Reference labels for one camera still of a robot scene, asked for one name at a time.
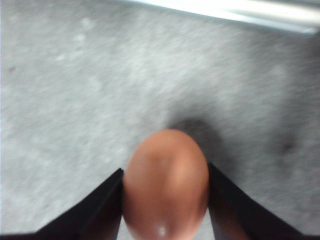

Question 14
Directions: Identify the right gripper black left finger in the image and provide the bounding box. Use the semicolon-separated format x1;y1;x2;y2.
0;167;125;240

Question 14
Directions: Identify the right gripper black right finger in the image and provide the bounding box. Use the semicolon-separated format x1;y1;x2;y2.
207;162;320;240

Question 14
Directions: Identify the brown egg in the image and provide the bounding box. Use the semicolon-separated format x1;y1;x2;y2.
121;128;210;238

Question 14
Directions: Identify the silver crumb tray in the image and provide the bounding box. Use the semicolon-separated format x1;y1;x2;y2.
117;0;320;36

